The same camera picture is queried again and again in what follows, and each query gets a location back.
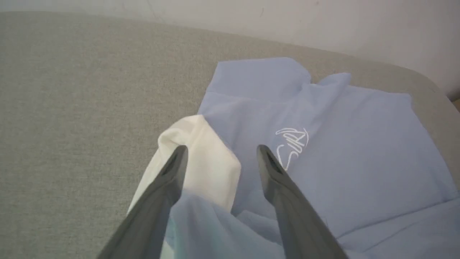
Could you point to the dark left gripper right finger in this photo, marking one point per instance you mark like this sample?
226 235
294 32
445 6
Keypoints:
298 212

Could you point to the light blue white garment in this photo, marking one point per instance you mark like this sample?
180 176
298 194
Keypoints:
359 162

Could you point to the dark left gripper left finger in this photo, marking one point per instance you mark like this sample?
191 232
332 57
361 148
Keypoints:
154 208

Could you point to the grey fabric sofa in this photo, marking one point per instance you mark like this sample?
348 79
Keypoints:
90 108

